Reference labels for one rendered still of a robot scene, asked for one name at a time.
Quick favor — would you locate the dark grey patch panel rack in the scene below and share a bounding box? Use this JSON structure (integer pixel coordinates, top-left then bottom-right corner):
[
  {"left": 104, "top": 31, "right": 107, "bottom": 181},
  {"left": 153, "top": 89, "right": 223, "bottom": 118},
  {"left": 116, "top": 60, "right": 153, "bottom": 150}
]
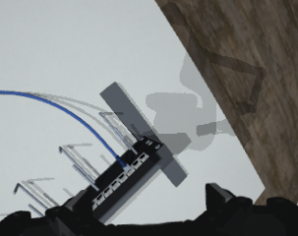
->
[{"left": 59, "top": 82, "right": 187, "bottom": 224}]

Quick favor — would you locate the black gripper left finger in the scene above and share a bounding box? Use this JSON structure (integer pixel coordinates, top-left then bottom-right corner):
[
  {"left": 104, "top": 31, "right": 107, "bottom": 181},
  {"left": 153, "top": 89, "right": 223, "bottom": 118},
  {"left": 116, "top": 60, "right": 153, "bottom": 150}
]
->
[{"left": 0, "top": 190, "right": 117, "bottom": 236}]

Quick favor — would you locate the blue patch cord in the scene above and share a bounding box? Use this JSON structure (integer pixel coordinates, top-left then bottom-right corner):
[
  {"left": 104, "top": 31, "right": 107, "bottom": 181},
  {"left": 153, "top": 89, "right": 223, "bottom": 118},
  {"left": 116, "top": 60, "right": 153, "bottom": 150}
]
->
[{"left": 0, "top": 90, "right": 121, "bottom": 161}]

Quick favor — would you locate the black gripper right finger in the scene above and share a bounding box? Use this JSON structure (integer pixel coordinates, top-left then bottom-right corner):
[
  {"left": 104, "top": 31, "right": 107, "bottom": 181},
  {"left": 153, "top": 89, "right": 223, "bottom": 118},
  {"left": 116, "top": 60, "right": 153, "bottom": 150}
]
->
[{"left": 181, "top": 183, "right": 298, "bottom": 236}]

